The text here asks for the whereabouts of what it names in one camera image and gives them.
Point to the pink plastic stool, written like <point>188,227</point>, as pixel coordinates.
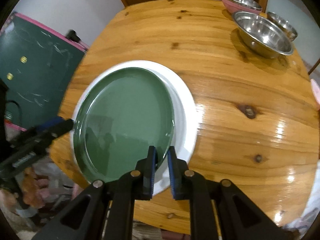
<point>316,92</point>

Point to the large steel bowl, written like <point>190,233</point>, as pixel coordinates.
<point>261,35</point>

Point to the pink steel bowl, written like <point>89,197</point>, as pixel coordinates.
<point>242,5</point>

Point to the large white plate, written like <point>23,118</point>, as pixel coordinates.
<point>185,120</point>

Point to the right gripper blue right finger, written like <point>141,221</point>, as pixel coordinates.
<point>218,210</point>

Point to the small steel bowl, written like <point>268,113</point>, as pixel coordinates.
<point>283,24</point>

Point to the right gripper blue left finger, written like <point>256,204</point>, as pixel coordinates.
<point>105,210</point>

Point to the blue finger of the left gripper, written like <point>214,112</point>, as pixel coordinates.
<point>48,124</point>
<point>51,133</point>

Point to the wooden table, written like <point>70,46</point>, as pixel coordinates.
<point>257,119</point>

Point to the green chalkboard pink frame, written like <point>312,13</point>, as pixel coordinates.
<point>37,64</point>

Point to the green plate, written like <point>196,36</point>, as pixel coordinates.
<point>121,116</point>

